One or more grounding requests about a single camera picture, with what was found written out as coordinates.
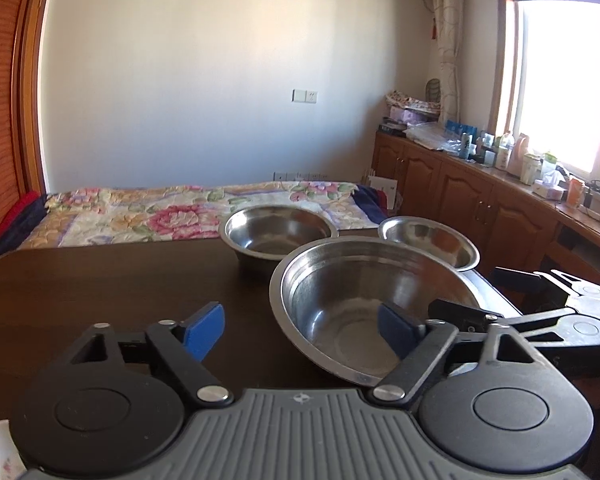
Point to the floral cloth pile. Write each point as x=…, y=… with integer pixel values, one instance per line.
x=412, y=100

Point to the wooden framed window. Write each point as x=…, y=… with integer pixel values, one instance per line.
x=565, y=85

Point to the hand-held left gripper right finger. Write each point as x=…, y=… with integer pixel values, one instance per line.
x=396, y=327

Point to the patterned beige curtain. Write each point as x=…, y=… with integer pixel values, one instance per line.
x=447, y=35

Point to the flat black box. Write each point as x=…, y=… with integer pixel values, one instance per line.
x=392, y=127

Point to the white power strip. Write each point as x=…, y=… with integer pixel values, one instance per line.
x=585, y=211

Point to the white wall outlet strip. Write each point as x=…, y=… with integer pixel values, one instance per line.
x=300, y=176

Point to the red tassel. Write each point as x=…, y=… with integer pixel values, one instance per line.
x=433, y=29

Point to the pink storage box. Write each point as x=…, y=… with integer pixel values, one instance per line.
x=412, y=116

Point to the row of toiletry bottles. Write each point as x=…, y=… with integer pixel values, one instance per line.
x=505, y=152

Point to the white wall switch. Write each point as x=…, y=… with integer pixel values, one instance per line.
x=305, y=96

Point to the medium steel bowl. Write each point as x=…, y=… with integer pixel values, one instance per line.
x=275, y=235

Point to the small steel bowl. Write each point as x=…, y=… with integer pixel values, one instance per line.
x=425, y=240

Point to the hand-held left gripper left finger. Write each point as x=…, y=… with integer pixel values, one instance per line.
x=205, y=330

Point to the red and navy folded cloth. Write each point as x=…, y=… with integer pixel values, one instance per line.
x=10, y=225

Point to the navy blanket with red trim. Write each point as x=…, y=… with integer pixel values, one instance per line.
x=375, y=200

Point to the large steel bowl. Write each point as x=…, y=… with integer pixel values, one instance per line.
x=345, y=305

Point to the clear plastic bag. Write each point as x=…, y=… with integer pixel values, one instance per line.
x=432, y=137

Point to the brown slatted wooden wardrobe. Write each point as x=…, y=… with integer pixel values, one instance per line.
x=5, y=85

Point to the floral quilted blanket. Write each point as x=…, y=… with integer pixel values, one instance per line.
x=155, y=215

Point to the white tissue box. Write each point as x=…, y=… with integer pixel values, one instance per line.
x=547, y=191

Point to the grey hand fan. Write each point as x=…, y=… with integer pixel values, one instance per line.
x=434, y=89

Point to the brown wooden cabinet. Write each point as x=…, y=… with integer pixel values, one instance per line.
x=460, y=200

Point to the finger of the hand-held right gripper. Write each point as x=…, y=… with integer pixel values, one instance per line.
x=517, y=279
x=460, y=312

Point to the white paper bag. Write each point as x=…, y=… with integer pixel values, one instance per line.
x=384, y=192

